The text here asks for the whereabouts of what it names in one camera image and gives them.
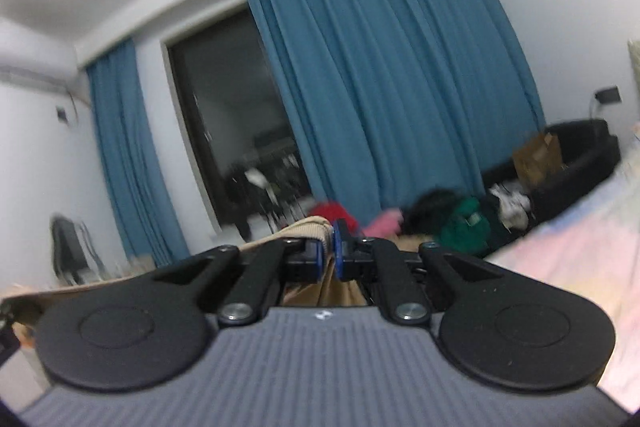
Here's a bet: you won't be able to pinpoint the white garment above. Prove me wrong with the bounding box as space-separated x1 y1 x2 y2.
489 183 532 229

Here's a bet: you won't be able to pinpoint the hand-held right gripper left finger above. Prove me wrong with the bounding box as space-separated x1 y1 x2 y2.
150 237 323 326

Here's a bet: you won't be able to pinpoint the tan pants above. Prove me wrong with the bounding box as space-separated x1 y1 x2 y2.
0 216 373 338

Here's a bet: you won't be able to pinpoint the wide blue curtain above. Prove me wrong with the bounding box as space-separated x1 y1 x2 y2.
241 0 547 228

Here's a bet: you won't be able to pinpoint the black sofa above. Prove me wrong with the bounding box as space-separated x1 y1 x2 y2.
481 119 622 228

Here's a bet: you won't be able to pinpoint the grey chair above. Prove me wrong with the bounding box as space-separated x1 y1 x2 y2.
50 214 107 286

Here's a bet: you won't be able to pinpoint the pastel bed sheet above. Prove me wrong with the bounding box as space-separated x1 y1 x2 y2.
482 159 640 413

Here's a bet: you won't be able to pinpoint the green garment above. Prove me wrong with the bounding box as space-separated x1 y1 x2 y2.
439 198 496 254

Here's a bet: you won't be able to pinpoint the black wall charger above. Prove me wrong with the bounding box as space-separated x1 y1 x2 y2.
593 86 623 106

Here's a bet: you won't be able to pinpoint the white air conditioner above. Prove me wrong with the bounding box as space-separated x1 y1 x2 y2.
0 59 81 96

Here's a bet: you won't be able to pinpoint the red garment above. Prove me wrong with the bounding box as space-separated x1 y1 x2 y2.
307 201 357 230

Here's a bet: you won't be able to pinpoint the black garment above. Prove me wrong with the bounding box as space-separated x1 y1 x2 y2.
402 189 468 235

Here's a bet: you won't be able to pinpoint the cardboard box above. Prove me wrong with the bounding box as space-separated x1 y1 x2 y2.
512 132 565 188

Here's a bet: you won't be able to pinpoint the narrow blue curtain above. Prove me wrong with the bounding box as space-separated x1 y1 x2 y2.
86 38 192 269

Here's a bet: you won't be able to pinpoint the pink garment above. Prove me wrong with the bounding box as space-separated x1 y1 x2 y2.
361 208 405 239

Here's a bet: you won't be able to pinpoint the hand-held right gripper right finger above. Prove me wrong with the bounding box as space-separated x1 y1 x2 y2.
332 219 506 326

